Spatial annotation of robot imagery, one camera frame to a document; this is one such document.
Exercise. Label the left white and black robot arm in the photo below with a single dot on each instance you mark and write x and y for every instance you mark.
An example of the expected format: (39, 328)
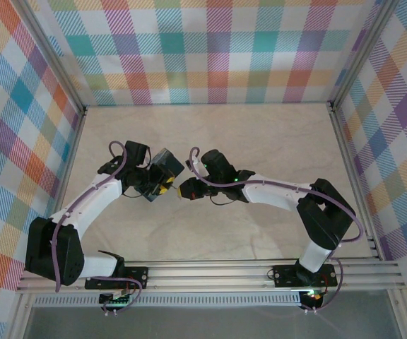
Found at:
(94, 201)

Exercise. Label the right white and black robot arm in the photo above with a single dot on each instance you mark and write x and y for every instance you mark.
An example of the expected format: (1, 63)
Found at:
(274, 192)

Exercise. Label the aluminium side beam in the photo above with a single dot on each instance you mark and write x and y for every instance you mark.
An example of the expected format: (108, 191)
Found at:
(70, 159)
(352, 169)

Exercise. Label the green lit circuit board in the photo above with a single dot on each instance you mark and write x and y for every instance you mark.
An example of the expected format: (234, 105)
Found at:
(117, 300)

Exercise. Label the orange and black circuit board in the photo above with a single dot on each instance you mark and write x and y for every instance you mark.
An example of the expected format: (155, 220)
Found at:
(313, 296)

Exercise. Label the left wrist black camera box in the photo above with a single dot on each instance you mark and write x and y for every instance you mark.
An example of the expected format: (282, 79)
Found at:
(136, 153)

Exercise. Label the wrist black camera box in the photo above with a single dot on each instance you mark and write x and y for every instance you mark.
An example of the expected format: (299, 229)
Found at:
(136, 153)
(219, 164)

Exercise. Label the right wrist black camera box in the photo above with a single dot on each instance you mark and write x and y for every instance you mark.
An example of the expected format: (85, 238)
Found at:
(219, 164)

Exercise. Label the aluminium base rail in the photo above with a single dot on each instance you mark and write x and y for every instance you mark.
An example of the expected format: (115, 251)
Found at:
(207, 272)

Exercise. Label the aluminium corner post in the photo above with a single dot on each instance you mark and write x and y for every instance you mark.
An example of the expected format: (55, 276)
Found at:
(363, 53)
(54, 53)

